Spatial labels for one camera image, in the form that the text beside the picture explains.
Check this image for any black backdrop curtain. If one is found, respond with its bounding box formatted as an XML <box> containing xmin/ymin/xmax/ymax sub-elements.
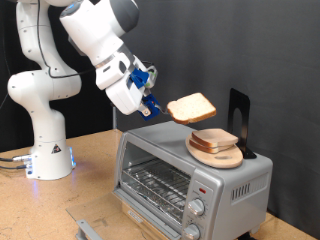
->
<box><xmin>0</xmin><ymin>0</ymin><xmax>114</xmax><ymax>153</ymax></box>

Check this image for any metal wire oven rack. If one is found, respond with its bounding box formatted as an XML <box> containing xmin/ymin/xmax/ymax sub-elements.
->
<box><xmin>120</xmin><ymin>158</ymin><xmax>192</xmax><ymax>224</ymax></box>

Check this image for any metal spatula with blue block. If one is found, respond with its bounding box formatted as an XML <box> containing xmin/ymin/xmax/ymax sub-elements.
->
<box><xmin>137</xmin><ymin>93</ymin><xmax>173</xmax><ymax>122</ymax></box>

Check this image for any vertical metal pole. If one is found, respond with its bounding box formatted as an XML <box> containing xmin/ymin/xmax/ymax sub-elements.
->
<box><xmin>111</xmin><ymin>101</ymin><xmax>119</xmax><ymax>130</ymax></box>

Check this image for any silver toaster oven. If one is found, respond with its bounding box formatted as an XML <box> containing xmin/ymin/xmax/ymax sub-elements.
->
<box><xmin>112</xmin><ymin>120</ymin><xmax>274</xmax><ymax>240</ymax></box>

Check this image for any white bread slice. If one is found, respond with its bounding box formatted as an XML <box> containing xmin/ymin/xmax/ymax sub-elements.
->
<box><xmin>188</xmin><ymin>137</ymin><xmax>234</xmax><ymax>154</ymax></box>
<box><xmin>166</xmin><ymin>92</ymin><xmax>217</xmax><ymax>126</ymax></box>
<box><xmin>191</xmin><ymin>128</ymin><xmax>240</xmax><ymax>148</ymax></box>

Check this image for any oval wooden cutting board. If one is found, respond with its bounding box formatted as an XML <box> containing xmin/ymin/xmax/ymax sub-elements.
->
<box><xmin>185</xmin><ymin>133</ymin><xmax>244</xmax><ymax>170</ymax></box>

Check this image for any dark grey backdrop curtain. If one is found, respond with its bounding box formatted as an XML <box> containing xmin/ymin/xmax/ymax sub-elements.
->
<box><xmin>118</xmin><ymin>0</ymin><xmax>320</xmax><ymax>240</ymax></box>

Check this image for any black metal bookend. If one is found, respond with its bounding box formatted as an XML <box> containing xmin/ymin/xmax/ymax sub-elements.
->
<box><xmin>227</xmin><ymin>87</ymin><xmax>258</xmax><ymax>160</ymax></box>

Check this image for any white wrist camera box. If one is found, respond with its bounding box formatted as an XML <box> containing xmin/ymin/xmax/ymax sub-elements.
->
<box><xmin>132</xmin><ymin>54</ymin><xmax>159</xmax><ymax>89</ymax></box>

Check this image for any silver oven knob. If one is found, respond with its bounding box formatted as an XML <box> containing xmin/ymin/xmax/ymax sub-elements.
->
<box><xmin>182</xmin><ymin>223</ymin><xmax>202</xmax><ymax>240</ymax></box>
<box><xmin>187</xmin><ymin>198</ymin><xmax>206</xmax><ymax>217</ymax></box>

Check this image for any glass oven door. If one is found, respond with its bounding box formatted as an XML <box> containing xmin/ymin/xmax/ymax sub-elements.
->
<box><xmin>65</xmin><ymin>191</ymin><xmax>171</xmax><ymax>240</ymax></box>

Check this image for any black cable with silver plug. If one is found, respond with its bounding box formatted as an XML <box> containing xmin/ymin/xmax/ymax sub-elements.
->
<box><xmin>0</xmin><ymin>153</ymin><xmax>33</xmax><ymax>164</ymax></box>

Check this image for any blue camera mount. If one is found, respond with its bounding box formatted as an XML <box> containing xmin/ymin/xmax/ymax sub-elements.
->
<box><xmin>129</xmin><ymin>67</ymin><xmax>150</xmax><ymax>90</ymax></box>

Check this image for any black base cable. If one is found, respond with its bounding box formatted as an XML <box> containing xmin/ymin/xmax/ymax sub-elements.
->
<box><xmin>0</xmin><ymin>163</ymin><xmax>28</xmax><ymax>171</ymax></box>

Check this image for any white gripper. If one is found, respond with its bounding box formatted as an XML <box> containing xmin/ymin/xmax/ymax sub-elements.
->
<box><xmin>94</xmin><ymin>53</ymin><xmax>154</xmax><ymax>118</ymax></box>

